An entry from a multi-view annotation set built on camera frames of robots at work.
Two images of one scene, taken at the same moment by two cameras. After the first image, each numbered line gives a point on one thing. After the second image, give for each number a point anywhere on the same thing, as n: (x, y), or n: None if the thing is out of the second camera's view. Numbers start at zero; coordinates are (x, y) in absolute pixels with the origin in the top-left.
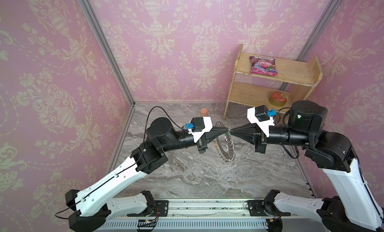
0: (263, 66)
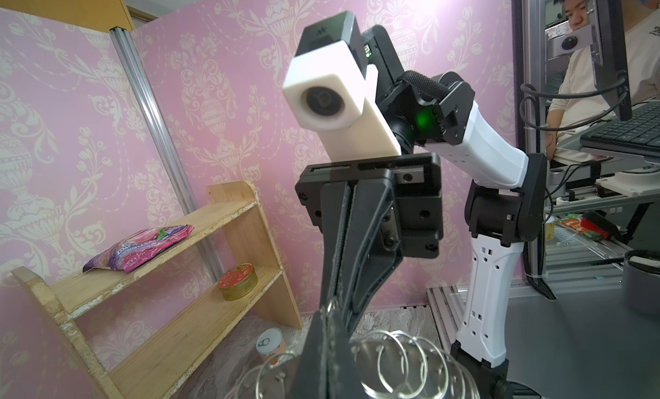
0: (137, 246)
